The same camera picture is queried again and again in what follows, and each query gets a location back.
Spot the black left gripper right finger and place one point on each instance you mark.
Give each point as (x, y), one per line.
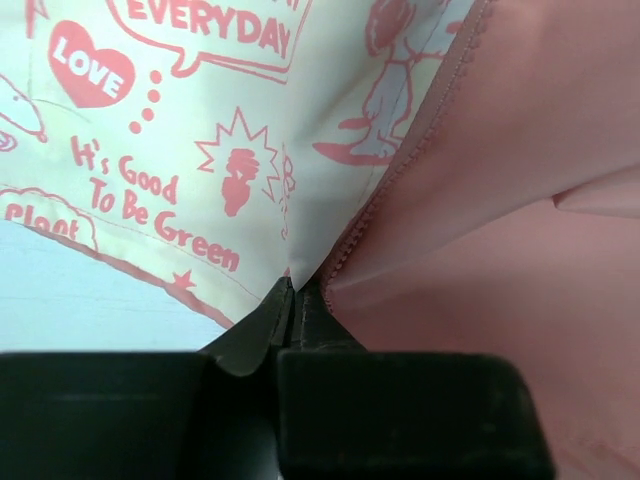
(348, 413)

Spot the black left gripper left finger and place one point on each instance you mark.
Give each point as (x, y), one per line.
(147, 415)

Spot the pink cream printed hooded jacket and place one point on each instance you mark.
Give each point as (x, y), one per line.
(454, 176)

